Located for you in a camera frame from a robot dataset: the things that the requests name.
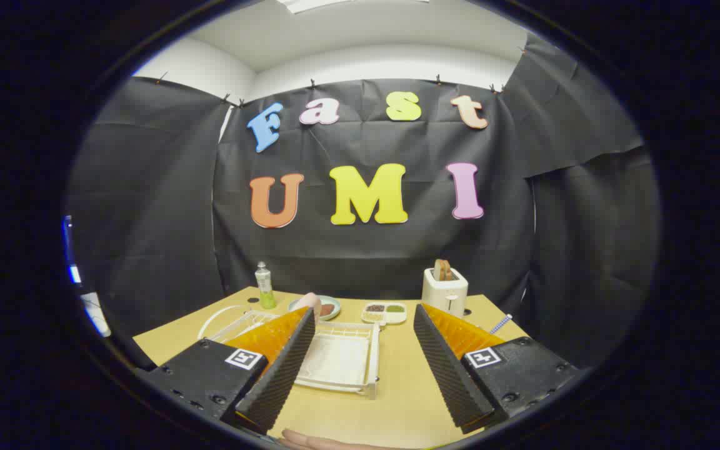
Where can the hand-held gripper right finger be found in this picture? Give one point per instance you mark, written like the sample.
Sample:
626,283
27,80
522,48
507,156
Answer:
450,375

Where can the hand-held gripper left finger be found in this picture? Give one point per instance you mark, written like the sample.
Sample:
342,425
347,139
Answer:
282,369

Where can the pink plate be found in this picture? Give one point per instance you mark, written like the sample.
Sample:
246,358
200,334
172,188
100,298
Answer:
310,303

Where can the small pale green plate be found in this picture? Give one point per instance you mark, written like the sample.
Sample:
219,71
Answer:
331,315

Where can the white divided condiment dish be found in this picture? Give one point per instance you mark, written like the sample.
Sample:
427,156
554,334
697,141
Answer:
385,312

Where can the brown sausage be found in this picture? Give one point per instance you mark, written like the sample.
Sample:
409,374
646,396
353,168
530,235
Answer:
327,309

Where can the green liquid bottle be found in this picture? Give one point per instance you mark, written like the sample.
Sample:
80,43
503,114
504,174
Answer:
266,295

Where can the white toaster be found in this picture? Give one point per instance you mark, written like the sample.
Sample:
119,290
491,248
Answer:
444,294

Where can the toast bread slice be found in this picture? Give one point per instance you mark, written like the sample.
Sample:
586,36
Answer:
442,270

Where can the black backdrop cloth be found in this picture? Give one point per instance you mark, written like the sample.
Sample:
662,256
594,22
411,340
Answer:
366,250

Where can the bright screen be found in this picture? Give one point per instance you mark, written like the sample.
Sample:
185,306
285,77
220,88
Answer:
88,306

